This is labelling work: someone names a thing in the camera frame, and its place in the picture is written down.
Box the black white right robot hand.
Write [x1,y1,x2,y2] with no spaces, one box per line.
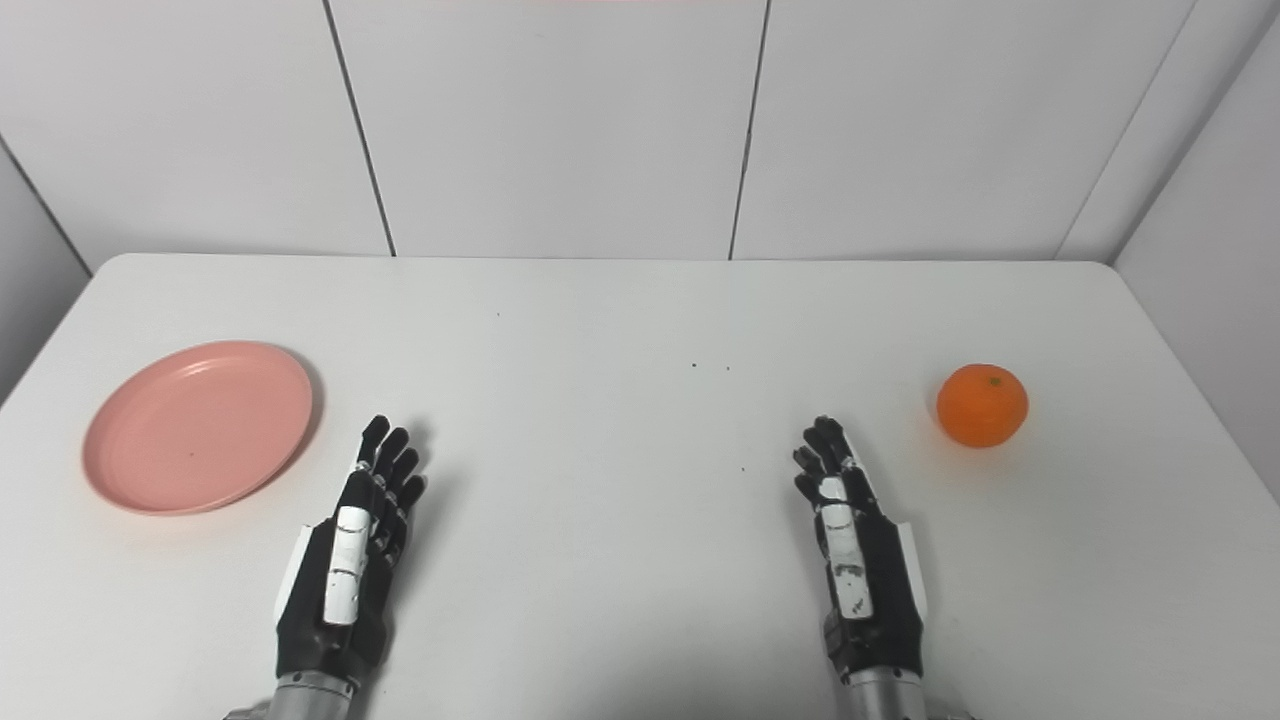
[793,415,929,686]

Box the orange fruit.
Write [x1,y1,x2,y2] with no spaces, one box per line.
[936,363,1030,449]

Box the pink round plate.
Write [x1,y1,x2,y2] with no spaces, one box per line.
[82,341,314,517]

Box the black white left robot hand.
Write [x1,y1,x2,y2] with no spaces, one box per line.
[275,415,429,691]

